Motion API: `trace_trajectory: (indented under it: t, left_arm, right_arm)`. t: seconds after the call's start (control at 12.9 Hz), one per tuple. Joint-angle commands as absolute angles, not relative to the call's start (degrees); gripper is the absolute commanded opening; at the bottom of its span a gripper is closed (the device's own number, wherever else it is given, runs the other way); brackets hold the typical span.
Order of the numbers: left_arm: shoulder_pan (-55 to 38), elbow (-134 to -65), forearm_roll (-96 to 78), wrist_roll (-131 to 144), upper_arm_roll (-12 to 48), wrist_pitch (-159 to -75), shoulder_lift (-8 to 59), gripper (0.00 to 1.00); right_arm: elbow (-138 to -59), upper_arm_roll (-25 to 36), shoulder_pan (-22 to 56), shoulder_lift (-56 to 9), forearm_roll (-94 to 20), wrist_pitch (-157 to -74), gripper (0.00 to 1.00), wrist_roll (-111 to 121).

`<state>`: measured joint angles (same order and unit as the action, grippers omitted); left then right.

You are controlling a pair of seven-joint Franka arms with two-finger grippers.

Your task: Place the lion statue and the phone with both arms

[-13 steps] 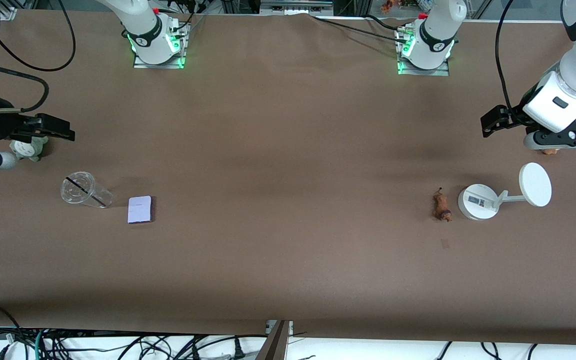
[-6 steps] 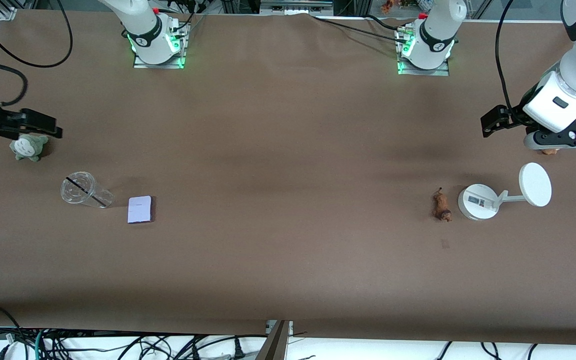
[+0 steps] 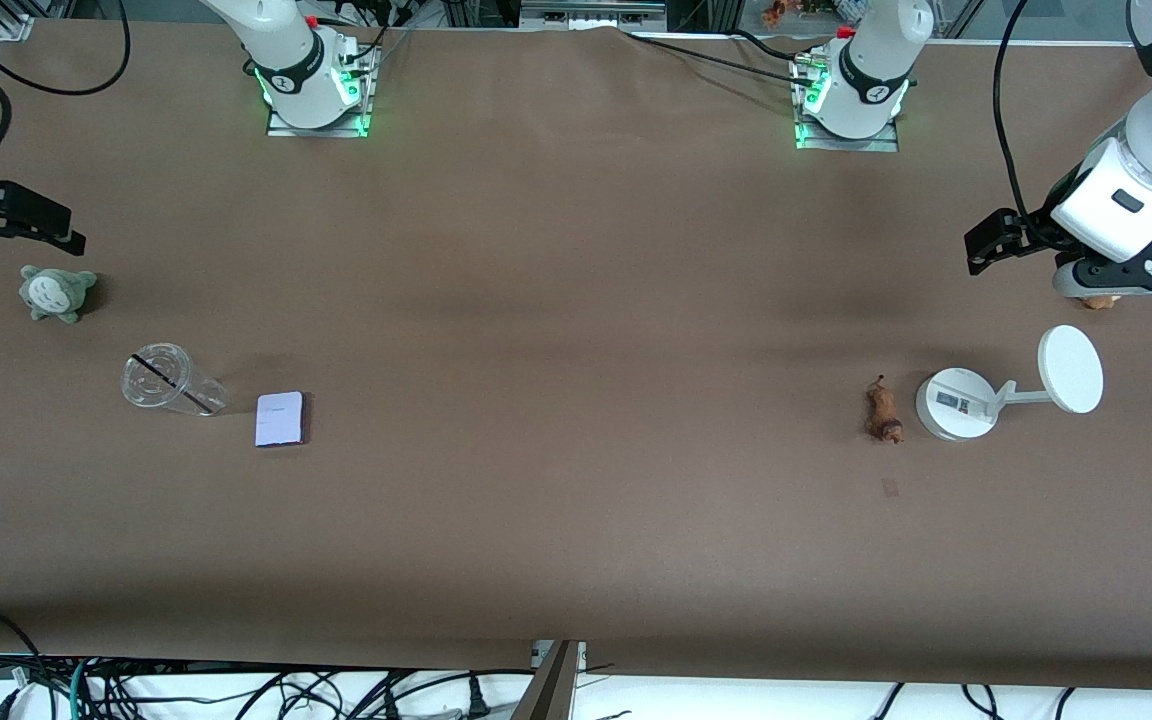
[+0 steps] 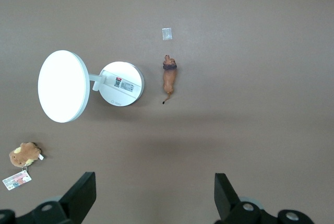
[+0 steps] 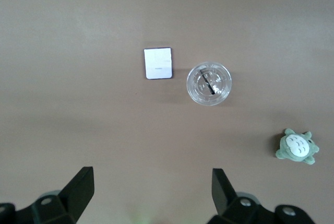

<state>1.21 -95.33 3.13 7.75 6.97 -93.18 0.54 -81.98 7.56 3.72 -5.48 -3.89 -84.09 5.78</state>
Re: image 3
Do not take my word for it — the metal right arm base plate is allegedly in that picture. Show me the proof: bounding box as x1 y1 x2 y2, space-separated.
266 45 378 138

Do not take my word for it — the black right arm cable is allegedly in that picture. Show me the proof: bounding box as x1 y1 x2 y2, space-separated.
0 0 130 167

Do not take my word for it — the brown table cover sheet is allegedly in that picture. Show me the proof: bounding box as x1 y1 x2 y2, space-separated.
0 18 1152 691

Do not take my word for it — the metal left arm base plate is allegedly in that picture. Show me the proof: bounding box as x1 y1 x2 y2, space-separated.
791 55 900 153

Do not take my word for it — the white phone stand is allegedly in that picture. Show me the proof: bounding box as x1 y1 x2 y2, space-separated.
914 325 1105 442

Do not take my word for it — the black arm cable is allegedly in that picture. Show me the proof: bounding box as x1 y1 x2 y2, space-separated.
0 0 130 167
994 0 1037 217

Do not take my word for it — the grey green plush toy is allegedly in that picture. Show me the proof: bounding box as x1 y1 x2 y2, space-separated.
19 264 99 324

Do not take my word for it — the thin black power cable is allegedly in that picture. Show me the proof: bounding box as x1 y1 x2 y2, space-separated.
734 28 817 65
621 30 805 81

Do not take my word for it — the grey metal device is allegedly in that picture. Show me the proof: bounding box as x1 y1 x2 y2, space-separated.
521 0 667 29

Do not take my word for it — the black drinking straw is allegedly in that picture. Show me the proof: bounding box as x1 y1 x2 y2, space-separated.
133 353 218 415

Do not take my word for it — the clear plastic cup with lid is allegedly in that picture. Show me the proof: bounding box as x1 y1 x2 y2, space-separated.
121 343 229 417

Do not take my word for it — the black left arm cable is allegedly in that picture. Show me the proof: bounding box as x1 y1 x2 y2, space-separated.
994 0 1037 217

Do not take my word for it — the brown lion statue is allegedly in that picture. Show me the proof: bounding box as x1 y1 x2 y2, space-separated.
864 375 905 445

